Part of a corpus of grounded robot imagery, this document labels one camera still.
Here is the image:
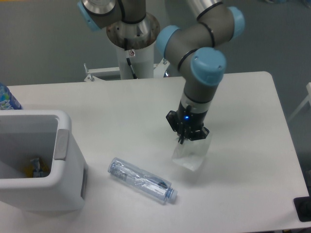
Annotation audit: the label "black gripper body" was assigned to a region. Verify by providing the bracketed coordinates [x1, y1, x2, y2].
[176, 102, 207, 133]

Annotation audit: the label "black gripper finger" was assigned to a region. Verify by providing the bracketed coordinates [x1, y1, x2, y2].
[181, 127, 210, 145]
[166, 111, 185, 144]

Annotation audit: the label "clear plastic bottle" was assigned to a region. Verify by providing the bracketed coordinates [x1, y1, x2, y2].
[108, 157, 178, 203]

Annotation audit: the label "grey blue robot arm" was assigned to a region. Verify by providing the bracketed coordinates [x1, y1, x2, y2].
[77, 0, 245, 144]

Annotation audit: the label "white trash can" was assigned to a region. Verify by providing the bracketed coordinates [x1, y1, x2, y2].
[0, 110, 88, 211]

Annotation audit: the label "yellow blue trash wrappers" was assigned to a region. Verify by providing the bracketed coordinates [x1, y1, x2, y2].
[23, 157, 51, 178]

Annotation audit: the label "black device at table edge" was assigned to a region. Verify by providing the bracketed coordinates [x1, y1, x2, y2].
[294, 196, 311, 222]

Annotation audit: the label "blue labelled water bottle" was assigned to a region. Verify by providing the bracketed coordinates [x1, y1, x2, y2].
[0, 83, 23, 110]

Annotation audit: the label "black cable on pedestal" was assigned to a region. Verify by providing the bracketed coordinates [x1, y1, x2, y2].
[123, 37, 138, 80]

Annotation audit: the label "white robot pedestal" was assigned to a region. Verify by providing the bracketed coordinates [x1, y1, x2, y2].
[84, 13, 170, 82]

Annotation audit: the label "white frame at right edge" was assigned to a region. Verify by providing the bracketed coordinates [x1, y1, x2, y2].
[288, 83, 311, 122]

